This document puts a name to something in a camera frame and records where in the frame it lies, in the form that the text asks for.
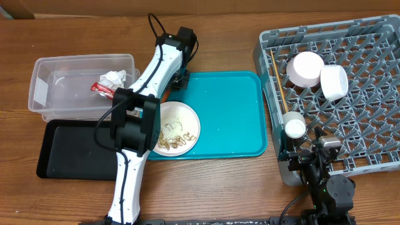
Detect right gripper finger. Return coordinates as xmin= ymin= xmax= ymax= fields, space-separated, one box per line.
xmin=278 ymin=130 xmax=293 ymax=161
xmin=314 ymin=126 xmax=327 ymax=138

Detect white cup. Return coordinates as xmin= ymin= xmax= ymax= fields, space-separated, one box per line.
xmin=282 ymin=111 xmax=306 ymax=139

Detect white plate with food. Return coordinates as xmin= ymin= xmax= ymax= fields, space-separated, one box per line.
xmin=154 ymin=101 xmax=201 ymax=157

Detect pink and white bowl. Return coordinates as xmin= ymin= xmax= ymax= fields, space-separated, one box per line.
xmin=286 ymin=51 xmax=324 ymax=88

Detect white tissue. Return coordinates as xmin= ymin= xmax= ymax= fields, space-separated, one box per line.
xmin=98 ymin=70 xmax=127 ymax=91

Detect red snack wrapper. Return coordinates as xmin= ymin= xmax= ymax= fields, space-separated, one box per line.
xmin=91 ymin=82 xmax=114 ymax=99

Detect wooden chopstick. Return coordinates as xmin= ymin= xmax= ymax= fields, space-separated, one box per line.
xmin=270 ymin=49 xmax=288 ymax=113

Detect orange carrot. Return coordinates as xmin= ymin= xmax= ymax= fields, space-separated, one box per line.
xmin=161 ymin=89 xmax=171 ymax=103

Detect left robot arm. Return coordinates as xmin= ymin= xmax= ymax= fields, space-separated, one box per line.
xmin=103 ymin=27 xmax=198 ymax=224

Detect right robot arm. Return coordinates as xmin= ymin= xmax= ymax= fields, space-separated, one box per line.
xmin=277 ymin=126 xmax=356 ymax=224

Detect grey dishwasher rack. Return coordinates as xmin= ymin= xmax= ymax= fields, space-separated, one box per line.
xmin=253 ymin=15 xmax=399 ymax=176

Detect pile of white rice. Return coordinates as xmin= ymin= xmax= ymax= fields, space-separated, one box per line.
xmin=161 ymin=109 xmax=184 ymax=140

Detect teal plastic serving tray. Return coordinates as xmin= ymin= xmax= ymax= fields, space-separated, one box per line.
xmin=139 ymin=71 xmax=269 ymax=161

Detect brown peanut shells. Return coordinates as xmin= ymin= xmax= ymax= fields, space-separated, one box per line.
xmin=157 ymin=131 xmax=197 ymax=150

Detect clear plastic storage bin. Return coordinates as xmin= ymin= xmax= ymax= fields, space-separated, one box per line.
xmin=28 ymin=54 xmax=140 ymax=121

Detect black plastic tray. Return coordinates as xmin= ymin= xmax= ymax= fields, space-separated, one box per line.
xmin=36 ymin=119 xmax=118 ymax=181

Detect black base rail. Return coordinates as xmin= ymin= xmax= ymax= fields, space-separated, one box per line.
xmin=77 ymin=216 xmax=313 ymax=225

